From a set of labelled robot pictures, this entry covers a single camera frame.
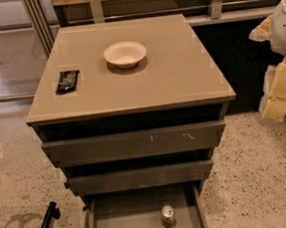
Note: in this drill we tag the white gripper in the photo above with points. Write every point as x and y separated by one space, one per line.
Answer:
284 29

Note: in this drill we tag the green white 7up can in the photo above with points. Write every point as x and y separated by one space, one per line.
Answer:
167 216

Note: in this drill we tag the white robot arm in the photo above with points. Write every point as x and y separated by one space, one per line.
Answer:
278 45

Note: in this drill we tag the top grey drawer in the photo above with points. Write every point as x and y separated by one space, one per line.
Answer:
129 145

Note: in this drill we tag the grey drawer cabinet with counter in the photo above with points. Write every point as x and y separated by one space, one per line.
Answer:
177 83

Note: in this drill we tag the middle grey drawer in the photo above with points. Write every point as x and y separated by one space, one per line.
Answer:
139 178

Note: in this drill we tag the bottom grey open drawer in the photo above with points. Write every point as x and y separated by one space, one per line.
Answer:
141 208

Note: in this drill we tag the wooden metal railing shelf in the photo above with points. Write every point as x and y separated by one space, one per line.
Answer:
198 12

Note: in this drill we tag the white paper bowl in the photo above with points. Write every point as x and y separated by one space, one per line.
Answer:
125 55

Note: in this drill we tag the black snack bar packet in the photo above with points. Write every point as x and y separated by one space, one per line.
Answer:
67 82

